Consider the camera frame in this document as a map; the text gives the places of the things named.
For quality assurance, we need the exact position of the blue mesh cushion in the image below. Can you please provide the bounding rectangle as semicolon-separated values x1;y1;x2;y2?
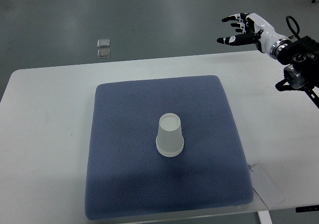
85;75;254;220

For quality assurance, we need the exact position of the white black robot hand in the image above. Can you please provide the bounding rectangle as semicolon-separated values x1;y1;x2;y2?
217;13;290;58

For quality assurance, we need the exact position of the black table control panel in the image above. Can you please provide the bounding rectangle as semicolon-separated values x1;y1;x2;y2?
295;205;319;213

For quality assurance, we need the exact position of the white table leg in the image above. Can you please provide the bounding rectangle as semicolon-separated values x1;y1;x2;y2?
257;211;272;224

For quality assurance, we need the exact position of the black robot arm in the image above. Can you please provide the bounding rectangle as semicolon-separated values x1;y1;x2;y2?
270;15;319;106

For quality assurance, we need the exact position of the white paper tag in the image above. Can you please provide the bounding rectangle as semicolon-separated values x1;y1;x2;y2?
250;165;285;209

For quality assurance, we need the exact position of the white paper cup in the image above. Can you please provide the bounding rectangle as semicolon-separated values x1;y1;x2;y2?
156;113;184;153
157;148;183;158

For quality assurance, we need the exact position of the upper metal floor plate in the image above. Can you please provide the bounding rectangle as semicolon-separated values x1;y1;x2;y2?
97;38;110;48

